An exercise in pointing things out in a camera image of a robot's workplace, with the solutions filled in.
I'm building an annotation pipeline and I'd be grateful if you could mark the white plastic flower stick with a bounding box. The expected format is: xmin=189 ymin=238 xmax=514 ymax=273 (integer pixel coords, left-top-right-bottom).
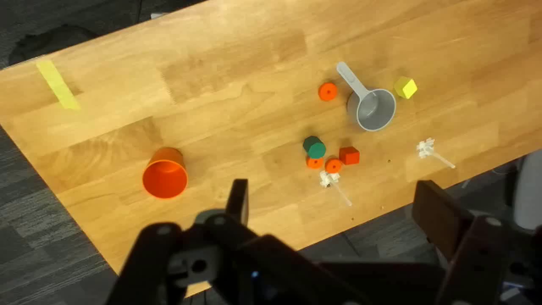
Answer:
xmin=320 ymin=172 xmax=352 ymax=207
xmin=416 ymin=138 xmax=455 ymax=168

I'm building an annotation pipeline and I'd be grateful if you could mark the white plastic flower stick left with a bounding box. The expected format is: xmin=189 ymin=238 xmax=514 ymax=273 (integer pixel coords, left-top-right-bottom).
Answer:
xmin=320 ymin=172 xmax=352 ymax=207

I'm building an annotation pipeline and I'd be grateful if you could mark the yellow-green cube block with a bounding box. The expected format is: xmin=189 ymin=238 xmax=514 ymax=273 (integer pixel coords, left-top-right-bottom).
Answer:
xmin=394 ymin=77 xmax=418 ymax=101

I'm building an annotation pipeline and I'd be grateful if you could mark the grey measuring cup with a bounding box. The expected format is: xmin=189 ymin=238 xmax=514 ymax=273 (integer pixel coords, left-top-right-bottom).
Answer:
xmin=335 ymin=62 xmax=396 ymax=133

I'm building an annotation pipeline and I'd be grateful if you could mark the green octagonal block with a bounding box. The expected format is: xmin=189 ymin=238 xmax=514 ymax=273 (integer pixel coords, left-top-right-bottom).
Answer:
xmin=303 ymin=136 xmax=326 ymax=160

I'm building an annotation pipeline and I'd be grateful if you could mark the orange disc below green block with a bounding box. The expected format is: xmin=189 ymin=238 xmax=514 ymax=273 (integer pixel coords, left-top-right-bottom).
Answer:
xmin=306 ymin=158 xmax=323 ymax=170

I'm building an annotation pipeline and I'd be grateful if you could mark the red cube block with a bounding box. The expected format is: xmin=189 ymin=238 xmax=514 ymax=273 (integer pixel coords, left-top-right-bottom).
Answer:
xmin=338 ymin=146 xmax=360 ymax=165

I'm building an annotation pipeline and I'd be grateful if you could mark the orange disc beside red cube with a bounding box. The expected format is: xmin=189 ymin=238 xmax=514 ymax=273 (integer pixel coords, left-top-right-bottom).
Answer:
xmin=325 ymin=158 xmax=342 ymax=173

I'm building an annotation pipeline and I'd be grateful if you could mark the yellow tape strip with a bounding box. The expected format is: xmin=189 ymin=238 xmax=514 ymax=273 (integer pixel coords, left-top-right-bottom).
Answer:
xmin=35 ymin=60 xmax=79 ymax=111

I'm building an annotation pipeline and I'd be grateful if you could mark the orange plastic cup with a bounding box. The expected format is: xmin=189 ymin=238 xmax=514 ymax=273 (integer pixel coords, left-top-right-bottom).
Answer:
xmin=142 ymin=148 xmax=187 ymax=199

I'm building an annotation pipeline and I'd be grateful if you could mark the white plastic flower stick right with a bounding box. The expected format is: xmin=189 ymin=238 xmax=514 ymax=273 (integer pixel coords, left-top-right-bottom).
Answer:
xmin=416 ymin=138 xmax=455 ymax=168

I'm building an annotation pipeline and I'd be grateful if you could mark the orange disc near cup handle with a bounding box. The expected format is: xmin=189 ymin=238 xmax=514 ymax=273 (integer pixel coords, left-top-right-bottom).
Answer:
xmin=318 ymin=82 xmax=338 ymax=102

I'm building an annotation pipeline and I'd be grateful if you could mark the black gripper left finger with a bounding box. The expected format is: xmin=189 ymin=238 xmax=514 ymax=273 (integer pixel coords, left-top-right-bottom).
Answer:
xmin=225 ymin=180 xmax=248 ymax=224

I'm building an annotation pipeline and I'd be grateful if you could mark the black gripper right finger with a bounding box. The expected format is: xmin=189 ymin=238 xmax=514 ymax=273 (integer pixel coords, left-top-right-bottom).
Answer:
xmin=411 ymin=180 xmax=472 ymax=260

